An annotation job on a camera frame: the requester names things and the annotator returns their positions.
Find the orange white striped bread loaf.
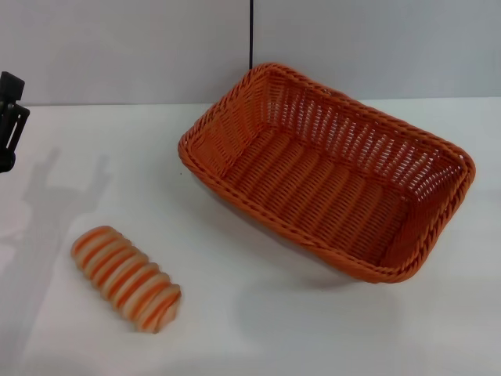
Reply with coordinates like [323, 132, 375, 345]
[70, 226, 182, 334]

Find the orange woven plastic basket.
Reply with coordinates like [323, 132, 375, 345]
[178, 61, 478, 285]

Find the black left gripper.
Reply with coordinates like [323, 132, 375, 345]
[0, 70, 31, 174]

